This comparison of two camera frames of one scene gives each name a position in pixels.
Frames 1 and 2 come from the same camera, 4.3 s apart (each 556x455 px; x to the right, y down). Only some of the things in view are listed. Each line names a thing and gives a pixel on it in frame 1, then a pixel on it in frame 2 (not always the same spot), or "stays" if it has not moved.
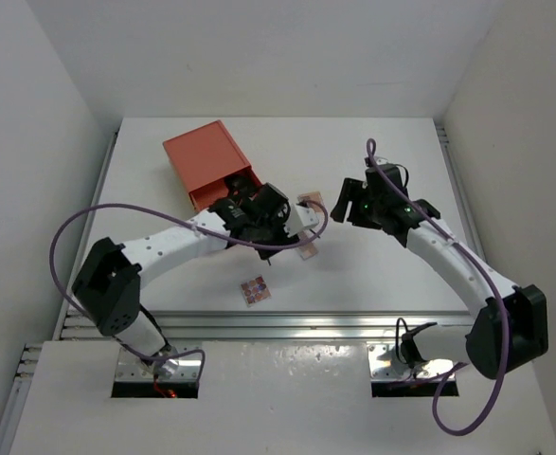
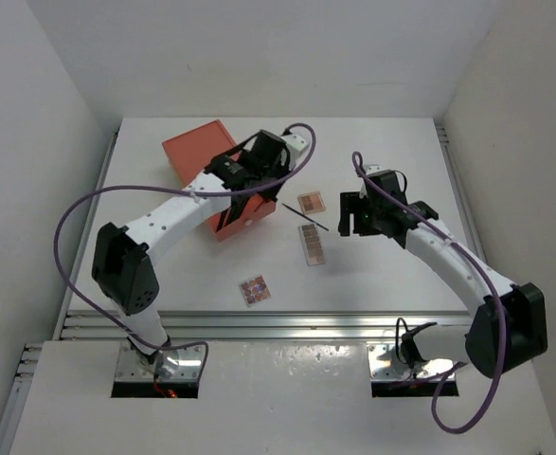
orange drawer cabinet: (205, 157) stays
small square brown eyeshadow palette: (312, 196) stays
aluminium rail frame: (278, 325) stays
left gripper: (281, 218) → (282, 164)
